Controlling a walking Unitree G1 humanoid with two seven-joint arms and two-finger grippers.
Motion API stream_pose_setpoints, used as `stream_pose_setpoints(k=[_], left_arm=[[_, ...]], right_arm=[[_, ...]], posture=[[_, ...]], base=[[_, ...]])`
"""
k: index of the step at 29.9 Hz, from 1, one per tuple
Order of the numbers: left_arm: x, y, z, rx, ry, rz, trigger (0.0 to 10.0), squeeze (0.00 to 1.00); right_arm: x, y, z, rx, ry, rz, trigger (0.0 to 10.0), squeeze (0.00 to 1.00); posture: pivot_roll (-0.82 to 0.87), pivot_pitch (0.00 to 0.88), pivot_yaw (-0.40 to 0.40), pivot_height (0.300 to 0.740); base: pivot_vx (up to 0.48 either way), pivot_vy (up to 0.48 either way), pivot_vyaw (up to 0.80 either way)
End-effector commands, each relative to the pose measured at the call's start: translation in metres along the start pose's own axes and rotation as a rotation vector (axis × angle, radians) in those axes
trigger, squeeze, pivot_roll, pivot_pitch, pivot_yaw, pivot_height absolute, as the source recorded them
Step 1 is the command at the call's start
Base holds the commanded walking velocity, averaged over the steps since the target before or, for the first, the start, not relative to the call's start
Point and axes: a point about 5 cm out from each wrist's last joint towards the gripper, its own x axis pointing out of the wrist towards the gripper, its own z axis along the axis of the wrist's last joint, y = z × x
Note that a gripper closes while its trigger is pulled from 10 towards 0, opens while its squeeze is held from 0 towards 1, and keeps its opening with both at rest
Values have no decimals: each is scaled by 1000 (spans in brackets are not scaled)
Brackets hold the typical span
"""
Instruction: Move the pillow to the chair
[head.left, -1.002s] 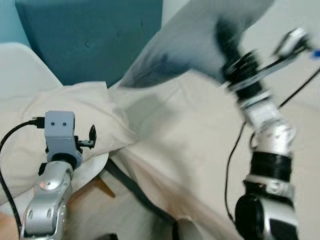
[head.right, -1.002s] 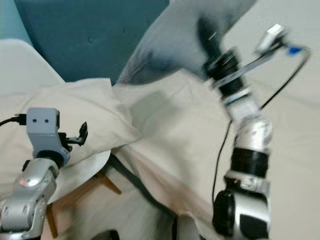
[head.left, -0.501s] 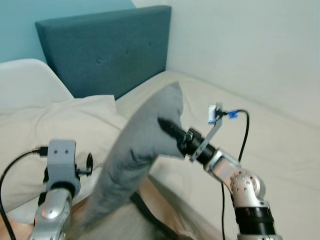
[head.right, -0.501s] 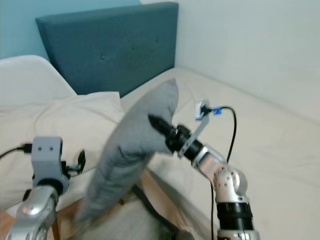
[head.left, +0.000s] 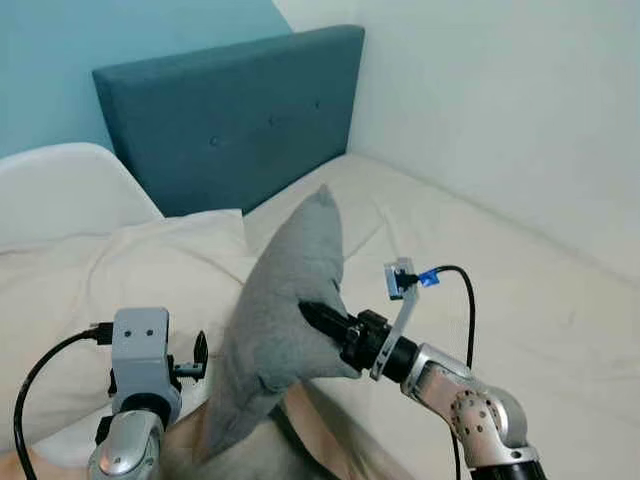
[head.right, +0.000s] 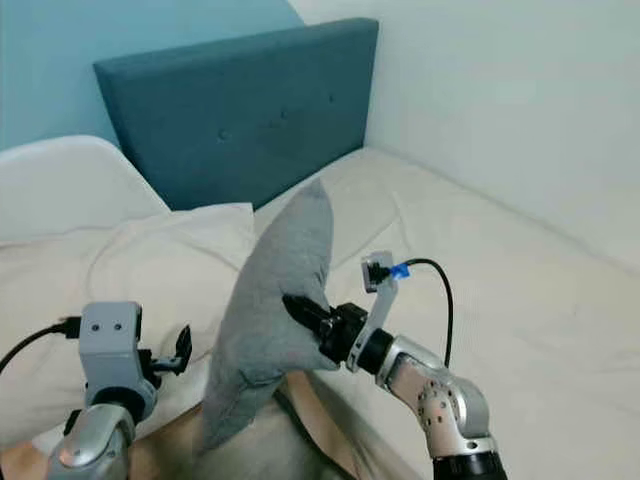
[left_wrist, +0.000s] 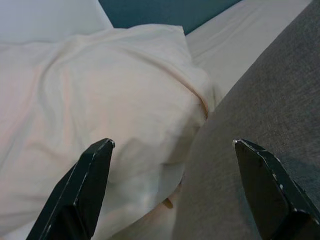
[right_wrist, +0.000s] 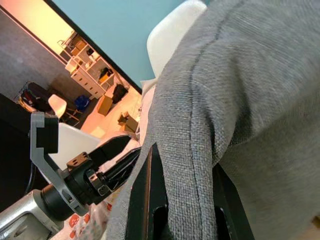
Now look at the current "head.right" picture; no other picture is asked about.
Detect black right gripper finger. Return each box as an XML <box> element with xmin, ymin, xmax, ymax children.
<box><xmin>282</xmin><ymin>293</ymin><xmax>330</xmax><ymax>339</ymax></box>

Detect white plastic chair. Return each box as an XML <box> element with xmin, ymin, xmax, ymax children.
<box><xmin>0</xmin><ymin>135</ymin><xmax>170</xmax><ymax>246</ymax></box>

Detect cream bed mattress sheet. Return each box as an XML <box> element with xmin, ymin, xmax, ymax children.
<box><xmin>0</xmin><ymin>147</ymin><xmax>640</xmax><ymax>480</ymax></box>

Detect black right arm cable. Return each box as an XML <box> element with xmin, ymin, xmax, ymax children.
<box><xmin>390</xmin><ymin>258</ymin><xmax>455</xmax><ymax>373</ymax></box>

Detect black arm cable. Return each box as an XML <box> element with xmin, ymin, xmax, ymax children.
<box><xmin>390</xmin><ymin>258</ymin><xmax>455</xmax><ymax>373</ymax></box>
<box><xmin>0</xmin><ymin>317</ymin><xmax>84</xmax><ymax>374</ymax></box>

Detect blue upholstered headboard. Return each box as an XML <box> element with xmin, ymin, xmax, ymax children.
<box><xmin>93</xmin><ymin>17</ymin><xmax>380</xmax><ymax>212</ymax></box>

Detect tan bed base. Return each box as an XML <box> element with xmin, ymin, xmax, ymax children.
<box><xmin>0</xmin><ymin>374</ymin><xmax>423</xmax><ymax>480</ymax></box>

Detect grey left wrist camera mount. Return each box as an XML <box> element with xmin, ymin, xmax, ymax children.
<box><xmin>78</xmin><ymin>301</ymin><xmax>159</xmax><ymax>421</ymax></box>

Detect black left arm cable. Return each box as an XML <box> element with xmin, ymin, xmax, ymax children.
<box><xmin>0</xmin><ymin>317</ymin><xmax>84</xmax><ymax>374</ymax></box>

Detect grey pillow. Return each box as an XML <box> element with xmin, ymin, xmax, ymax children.
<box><xmin>198</xmin><ymin>178</ymin><xmax>347</xmax><ymax>453</ymax></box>

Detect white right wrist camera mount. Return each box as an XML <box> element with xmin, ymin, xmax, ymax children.
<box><xmin>348</xmin><ymin>250</ymin><xmax>399</xmax><ymax>374</ymax></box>

